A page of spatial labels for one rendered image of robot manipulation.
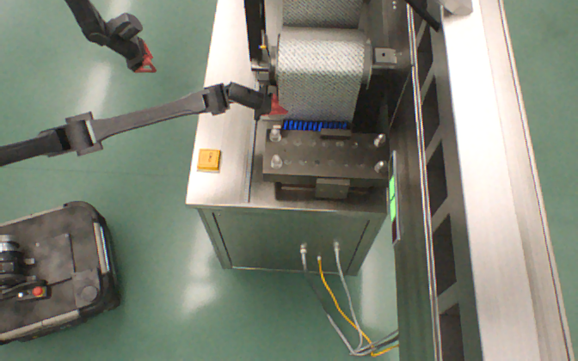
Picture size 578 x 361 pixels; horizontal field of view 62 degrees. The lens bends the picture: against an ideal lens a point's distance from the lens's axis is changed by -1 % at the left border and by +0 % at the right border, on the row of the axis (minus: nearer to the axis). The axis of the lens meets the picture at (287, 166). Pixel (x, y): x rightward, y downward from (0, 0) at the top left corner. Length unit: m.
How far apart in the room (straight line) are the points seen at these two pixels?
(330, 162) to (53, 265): 1.39
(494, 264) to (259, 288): 1.74
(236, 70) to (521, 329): 1.39
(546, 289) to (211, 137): 1.13
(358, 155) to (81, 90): 2.03
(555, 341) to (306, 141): 0.88
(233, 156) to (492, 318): 1.11
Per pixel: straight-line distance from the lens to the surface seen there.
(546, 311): 1.05
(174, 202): 2.62
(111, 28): 1.60
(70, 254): 2.39
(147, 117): 1.40
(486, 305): 0.77
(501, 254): 0.80
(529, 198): 1.12
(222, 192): 1.61
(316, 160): 1.51
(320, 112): 1.53
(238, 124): 1.73
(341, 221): 1.67
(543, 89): 3.29
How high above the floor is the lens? 2.36
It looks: 63 degrees down
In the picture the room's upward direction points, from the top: straight up
